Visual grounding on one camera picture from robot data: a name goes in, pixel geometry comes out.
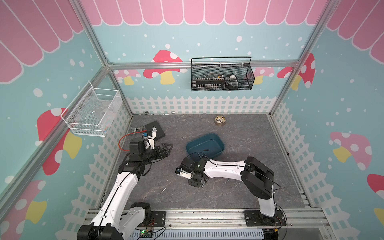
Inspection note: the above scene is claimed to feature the red cable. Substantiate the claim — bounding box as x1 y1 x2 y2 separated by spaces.
118 130 148 152

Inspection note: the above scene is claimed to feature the black flat device box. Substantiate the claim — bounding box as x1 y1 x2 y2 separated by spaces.
145 121 166 140

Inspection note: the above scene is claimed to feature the metal bracket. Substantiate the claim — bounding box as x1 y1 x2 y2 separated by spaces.
131 126 146 135

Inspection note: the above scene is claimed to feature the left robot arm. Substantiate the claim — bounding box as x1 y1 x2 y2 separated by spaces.
76 136 173 240

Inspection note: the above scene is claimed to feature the black wire wall basket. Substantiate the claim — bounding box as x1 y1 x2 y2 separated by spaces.
191 57 255 92

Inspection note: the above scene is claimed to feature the black item in basket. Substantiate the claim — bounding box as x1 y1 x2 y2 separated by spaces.
225 75 239 91

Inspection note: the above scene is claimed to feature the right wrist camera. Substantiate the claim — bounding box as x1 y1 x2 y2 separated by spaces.
175 168 192 180

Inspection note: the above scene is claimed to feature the tape roll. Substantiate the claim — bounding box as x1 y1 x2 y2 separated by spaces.
214 116 227 126

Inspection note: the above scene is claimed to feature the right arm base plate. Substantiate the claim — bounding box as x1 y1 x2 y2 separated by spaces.
244 210 287 228

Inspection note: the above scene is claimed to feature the white wire wall basket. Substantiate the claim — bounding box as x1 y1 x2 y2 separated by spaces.
61 82 123 137

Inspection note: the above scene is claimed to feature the teal plastic storage box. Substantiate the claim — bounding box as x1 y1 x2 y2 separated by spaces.
186 133 225 161

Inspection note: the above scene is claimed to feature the green lit circuit board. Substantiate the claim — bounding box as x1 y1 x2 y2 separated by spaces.
139 230 154 239

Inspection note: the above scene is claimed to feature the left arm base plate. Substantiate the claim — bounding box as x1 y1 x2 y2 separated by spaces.
136 211 167 228

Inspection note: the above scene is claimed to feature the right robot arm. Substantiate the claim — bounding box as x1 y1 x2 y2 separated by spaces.
176 157 279 219

